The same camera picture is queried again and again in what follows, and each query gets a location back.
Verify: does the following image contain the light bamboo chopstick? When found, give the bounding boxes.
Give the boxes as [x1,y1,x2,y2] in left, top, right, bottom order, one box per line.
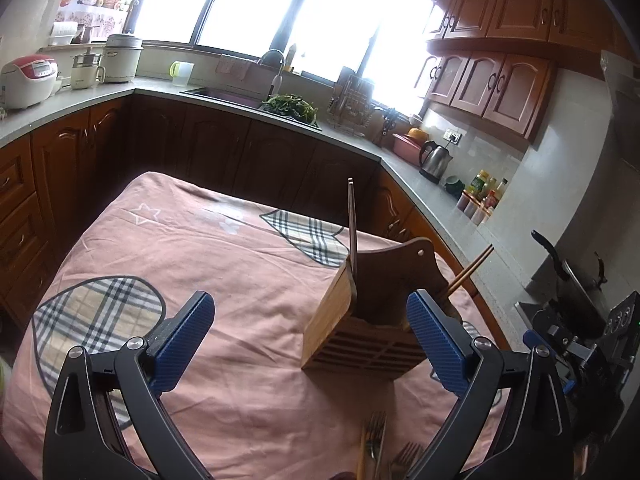
[355,424,368,480]

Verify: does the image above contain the condiment bottles group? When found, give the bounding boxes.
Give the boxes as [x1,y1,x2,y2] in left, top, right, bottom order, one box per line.
[457,170,509,226]

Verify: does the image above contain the green mug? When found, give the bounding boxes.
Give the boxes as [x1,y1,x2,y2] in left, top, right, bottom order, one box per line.
[444,176,465,200]

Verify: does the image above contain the brown chopstick in holder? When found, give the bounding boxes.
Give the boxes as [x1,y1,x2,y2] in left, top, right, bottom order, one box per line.
[438,245,494,301]

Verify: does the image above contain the chrome sink faucet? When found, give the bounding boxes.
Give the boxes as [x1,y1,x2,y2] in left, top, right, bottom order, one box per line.
[257,48,285,100]

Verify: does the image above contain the small cream electric pot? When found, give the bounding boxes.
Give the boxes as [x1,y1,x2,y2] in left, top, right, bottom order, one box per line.
[70,48,105,90]

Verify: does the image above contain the black wok pan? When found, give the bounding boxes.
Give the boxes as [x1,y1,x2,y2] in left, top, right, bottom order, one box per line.
[532,230,608,339]

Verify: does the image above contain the clear jug green handle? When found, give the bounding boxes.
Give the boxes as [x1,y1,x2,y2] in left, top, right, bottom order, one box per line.
[168,61,194,87]

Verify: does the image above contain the metal dish rack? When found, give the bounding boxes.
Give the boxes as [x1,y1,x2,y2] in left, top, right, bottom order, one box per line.
[326,66,373,130]

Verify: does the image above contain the steel fork short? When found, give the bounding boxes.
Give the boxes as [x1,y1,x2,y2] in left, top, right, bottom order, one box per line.
[387,442,424,480]

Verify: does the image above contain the large cream cooker pot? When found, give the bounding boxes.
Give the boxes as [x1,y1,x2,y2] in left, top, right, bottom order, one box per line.
[101,34,143,84]

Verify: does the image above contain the stainless electric kettle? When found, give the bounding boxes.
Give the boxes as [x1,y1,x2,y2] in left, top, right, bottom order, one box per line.
[419,141,452,183]

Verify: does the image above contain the steel range hood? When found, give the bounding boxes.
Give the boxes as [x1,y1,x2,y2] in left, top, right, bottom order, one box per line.
[600,50,640,171]

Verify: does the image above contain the wooden utensil holder box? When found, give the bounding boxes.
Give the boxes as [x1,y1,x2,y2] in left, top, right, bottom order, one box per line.
[300,237,461,380]

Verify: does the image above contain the wall power socket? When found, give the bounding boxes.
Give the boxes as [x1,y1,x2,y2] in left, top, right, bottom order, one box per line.
[442,129,462,145]

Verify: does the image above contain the upper wooden wall cabinets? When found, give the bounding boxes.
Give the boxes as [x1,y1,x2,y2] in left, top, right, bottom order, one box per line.
[426,0,636,143]

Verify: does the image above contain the pink patterned tablecloth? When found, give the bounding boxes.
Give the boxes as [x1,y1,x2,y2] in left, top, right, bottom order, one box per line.
[2,170,511,480]

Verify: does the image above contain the green vegetables in sink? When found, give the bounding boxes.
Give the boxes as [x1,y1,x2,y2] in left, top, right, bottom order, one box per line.
[260,94,317,126]

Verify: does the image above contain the dark brown chopstick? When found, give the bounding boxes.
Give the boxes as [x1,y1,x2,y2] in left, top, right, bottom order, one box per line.
[347,178,358,280]

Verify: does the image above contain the white red rice cooker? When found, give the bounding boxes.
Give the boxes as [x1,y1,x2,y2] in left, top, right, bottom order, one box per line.
[1,54,58,110]

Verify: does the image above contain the pink plastic basin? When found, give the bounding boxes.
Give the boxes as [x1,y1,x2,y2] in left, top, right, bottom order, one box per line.
[393,133,421,167]

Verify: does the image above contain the steel fork long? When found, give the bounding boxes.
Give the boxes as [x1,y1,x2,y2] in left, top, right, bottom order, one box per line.
[364,412,386,479]

